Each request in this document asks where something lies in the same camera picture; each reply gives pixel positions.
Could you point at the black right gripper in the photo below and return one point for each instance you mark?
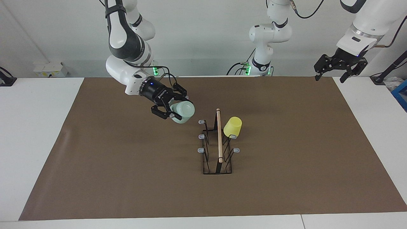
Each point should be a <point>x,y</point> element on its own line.
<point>155,93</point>

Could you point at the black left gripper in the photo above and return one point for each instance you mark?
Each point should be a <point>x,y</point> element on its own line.
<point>348,58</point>

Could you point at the pale green plastic cup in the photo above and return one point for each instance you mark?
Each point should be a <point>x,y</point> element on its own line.
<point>184,111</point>

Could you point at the yellow plastic cup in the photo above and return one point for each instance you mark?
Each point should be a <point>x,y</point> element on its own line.
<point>232,127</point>

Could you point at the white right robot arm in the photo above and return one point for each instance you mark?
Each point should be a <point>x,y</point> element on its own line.
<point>122,68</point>

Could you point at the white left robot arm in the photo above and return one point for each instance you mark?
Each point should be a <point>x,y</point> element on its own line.
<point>270,33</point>

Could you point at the black stand pole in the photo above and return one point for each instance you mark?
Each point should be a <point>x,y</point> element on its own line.
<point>392,65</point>

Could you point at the white plastic bag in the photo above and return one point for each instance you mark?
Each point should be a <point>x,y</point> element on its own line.
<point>392,83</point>

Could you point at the blue box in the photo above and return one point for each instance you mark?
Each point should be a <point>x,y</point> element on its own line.
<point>401,95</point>

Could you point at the brown table mat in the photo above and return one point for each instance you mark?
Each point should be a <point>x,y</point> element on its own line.
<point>127,178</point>

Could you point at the black table clamp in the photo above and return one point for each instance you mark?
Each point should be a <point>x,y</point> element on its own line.
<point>6,81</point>

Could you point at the white wall socket box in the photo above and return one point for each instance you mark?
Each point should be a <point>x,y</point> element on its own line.
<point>49,68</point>

